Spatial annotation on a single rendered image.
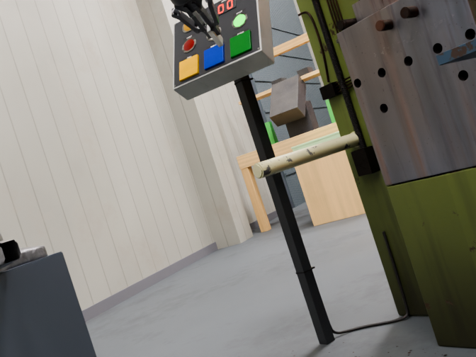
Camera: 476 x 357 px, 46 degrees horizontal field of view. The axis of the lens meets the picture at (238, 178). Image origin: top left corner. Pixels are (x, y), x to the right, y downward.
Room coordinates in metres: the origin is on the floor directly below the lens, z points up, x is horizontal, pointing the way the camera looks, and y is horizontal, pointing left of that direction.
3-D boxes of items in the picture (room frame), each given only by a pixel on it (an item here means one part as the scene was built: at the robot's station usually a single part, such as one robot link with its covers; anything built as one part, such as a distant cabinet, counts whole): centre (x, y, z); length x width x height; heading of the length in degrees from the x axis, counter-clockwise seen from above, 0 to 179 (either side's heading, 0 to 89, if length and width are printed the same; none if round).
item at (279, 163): (1.69, -0.23, 0.62); 0.44 x 0.05 x 0.05; 127
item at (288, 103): (5.50, -0.73, 0.92); 1.49 x 1.27 x 1.84; 63
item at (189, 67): (1.80, 0.04, 1.01); 0.07 x 0.05 x 0.07; 62
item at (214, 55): (1.76, -0.05, 1.01); 0.07 x 0.05 x 0.07; 62
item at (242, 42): (1.71, -0.14, 1.01); 0.07 x 0.05 x 0.07; 62
